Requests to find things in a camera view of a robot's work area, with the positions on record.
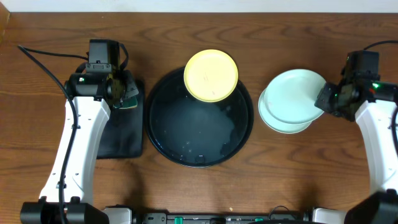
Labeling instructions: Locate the green yellow sponge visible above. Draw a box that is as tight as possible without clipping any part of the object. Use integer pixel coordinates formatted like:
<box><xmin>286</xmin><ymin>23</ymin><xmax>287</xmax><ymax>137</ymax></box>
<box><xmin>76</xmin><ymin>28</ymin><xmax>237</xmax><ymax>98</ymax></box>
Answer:
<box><xmin>113</xmin><ymin>96</ymin><xmax>138</xmax><ymax>110</ymax></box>

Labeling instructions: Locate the mint plate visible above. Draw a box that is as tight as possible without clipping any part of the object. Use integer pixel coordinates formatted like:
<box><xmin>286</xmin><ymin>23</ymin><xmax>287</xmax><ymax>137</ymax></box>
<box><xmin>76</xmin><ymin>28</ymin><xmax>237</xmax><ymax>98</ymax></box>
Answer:
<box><xmin>258</xmin><ymin>89</ymin><xmax>311</xmax><ymax>134</ymax></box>
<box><xmin>262</xmin><ymin>69</ymin><xmax>326</xmax><ymax>124</ymax></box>

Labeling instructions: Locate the yellow plate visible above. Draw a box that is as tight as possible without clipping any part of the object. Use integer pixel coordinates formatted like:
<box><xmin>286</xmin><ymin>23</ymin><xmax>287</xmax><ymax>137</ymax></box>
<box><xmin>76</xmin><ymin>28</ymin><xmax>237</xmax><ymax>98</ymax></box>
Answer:
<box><xmin>183</xmin><ymin>49</ymin><xmax>239</xmax><ymax>103</ymax></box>

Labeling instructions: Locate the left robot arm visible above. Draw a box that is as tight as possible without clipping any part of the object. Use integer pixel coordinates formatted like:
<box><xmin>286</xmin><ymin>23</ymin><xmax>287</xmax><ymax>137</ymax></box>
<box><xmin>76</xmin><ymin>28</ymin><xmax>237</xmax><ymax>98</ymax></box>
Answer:
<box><xmin>20</xmin><ymin>71</ymin><xmax>137</xmax><ymax>223</ymax></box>

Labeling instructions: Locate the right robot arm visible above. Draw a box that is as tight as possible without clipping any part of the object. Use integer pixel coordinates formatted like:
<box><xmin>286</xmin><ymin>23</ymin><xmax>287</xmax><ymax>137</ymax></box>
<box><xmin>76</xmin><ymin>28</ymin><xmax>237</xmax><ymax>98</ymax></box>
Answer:
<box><xmin>310</xmin><ymin>81</ymin><xmax>397</xmax><ymax>223</ymax></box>

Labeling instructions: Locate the rectangular black tray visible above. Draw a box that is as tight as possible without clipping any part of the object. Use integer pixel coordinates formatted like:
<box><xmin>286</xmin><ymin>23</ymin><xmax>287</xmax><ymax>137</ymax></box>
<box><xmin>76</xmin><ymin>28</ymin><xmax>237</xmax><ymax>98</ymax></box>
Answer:
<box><xmin>97</xmin><ymin>80</ymin><xmax>145</xmax><ymax>159</ymax></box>

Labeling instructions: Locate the round black tray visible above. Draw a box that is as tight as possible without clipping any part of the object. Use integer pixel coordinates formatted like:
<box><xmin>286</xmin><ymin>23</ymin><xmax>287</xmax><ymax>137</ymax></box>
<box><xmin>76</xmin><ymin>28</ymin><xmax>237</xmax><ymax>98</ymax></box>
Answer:
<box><xmin>144</xmin><ymin>68</ymin><xmax>254</xmax><ymax>167</ymax></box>

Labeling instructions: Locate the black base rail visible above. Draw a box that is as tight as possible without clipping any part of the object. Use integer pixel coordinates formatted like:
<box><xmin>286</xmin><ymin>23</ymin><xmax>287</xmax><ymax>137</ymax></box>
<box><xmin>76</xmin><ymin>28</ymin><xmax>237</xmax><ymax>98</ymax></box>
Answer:
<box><xmin>132</xmin><ymin>206</ymin><xmax>314</xmax><ymax>224</ymax></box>

